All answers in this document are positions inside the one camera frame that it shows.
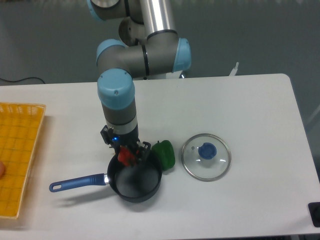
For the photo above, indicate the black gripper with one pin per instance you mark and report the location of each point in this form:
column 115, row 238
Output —
column 131, row 140

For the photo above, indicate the red toy pepper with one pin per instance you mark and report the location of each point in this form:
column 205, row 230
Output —
column 126, row 157

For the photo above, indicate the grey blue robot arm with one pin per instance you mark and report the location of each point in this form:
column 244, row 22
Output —
column 154, row 48

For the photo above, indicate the green toy pepper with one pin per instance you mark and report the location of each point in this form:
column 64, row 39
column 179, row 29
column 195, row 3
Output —
column 165, row 152

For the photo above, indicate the glass lid blue knob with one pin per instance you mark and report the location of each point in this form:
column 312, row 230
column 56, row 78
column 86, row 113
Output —
column 206, row 157

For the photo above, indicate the yellow wicker basket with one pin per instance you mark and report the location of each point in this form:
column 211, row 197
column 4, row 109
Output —
column 20, row 126

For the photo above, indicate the orange object in basket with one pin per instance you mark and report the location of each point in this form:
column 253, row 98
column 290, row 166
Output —
column 2, row 169

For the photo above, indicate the black device at table corner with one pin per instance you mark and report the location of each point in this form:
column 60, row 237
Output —
column 314, row 210

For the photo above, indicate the black pot blue handle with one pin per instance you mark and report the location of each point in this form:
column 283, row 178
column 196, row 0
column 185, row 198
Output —
column 133, row 184

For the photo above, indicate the white table bracket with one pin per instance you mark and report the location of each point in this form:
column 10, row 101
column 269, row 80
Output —
column 234, row 70

